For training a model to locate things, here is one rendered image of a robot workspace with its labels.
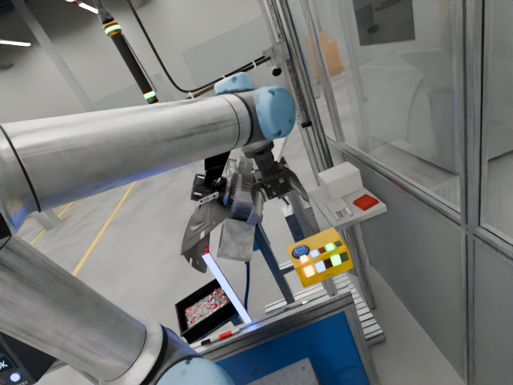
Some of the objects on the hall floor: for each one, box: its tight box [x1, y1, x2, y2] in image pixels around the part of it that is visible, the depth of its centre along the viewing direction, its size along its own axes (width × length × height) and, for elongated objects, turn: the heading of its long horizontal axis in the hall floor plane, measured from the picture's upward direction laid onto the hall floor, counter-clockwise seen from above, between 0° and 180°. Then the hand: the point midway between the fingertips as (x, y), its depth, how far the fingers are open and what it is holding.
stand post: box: [254, 222, 296, 305], centre depth 151 cm, size 4×9×91 cm, turn 42°
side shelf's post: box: [345, 225, 376, 311], centre depth 149 cm, size 4×4×83 cm
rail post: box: [344, 306, 380, 385], centre depth 109 cm, size 4×4×78 cm
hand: (283, 210), depth 71 cm, fingers open, 13 cm apart
